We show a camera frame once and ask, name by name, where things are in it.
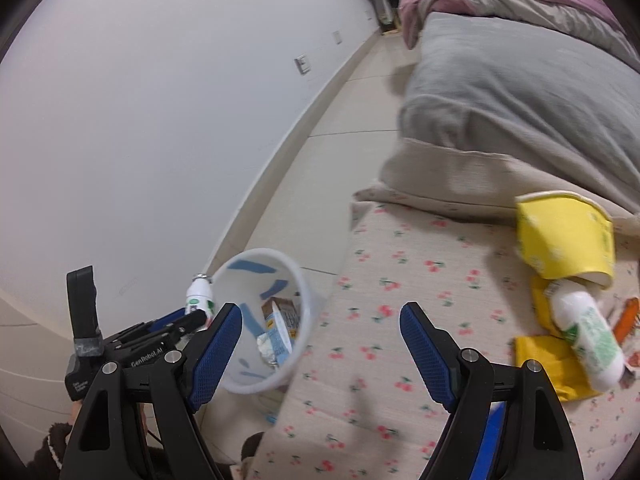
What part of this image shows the white green-label bottle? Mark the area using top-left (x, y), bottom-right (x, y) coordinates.
top-left (544, 279), bottom-right (627, 392)
top-left (185, 272), bottom-right (217, 331)

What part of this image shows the yellow paper cup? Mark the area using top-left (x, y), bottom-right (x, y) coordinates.
top-left (515, 190), bottom-right (616, 291)

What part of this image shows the foil wrapper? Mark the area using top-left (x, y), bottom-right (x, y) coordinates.
top-left (256, 334), bottom-right (282, 372)

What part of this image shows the person's left forearm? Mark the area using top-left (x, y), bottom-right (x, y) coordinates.
top-left (31, 421), bottom-right (77, 473)

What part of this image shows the dark fuzzy cloth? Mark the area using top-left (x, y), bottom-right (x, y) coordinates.
top-left (240, 431), bottom-right (267, 463)

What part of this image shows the yellow wrapper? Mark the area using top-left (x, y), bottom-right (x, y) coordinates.
top-left (514, 334), bottom-right (603, 404)

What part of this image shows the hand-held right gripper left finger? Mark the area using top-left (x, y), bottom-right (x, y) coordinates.
top-left (62, 302), bottom-right (244, 480)

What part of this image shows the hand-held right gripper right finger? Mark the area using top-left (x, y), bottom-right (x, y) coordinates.
top-left (399, 302), bottom-right (586, 480)

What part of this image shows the brown and blue carton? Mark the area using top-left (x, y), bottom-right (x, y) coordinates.
top-left (260, 297), bottom-right (302, 361)

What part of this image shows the orange wrapper strip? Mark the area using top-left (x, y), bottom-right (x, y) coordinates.
top-left (612, 297), bottom-right (640, 344)

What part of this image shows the grey blanket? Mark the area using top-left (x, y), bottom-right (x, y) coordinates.
top-left (398, 10), bottom-right (640, 213)

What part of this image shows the cherry print bed sheet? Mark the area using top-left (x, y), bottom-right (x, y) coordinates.
top-left (247, 200), bottom-right (640, 480)

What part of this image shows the beige duvet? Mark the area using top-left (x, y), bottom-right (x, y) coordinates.
top-left (349, 136), bottom-right (640, 236)

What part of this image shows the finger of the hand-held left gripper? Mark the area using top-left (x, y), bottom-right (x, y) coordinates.
top-left (145, 308), bottom-right (188, 334)
top-left (167, 309), bottom-right (208, 336)

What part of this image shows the white plastic bin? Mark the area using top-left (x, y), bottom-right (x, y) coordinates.
top-left (207, 247), bottom-right (328, 397)

